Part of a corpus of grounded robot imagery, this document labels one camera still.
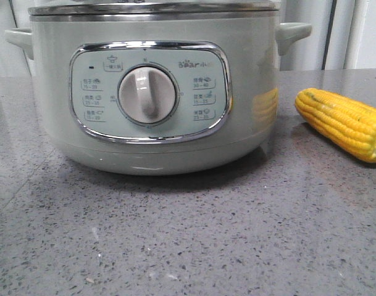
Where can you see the pale green electric cooking pot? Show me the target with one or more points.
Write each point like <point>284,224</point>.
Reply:
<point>146,95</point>

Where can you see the yellow corn cob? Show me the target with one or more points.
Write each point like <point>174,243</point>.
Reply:
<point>348,123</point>

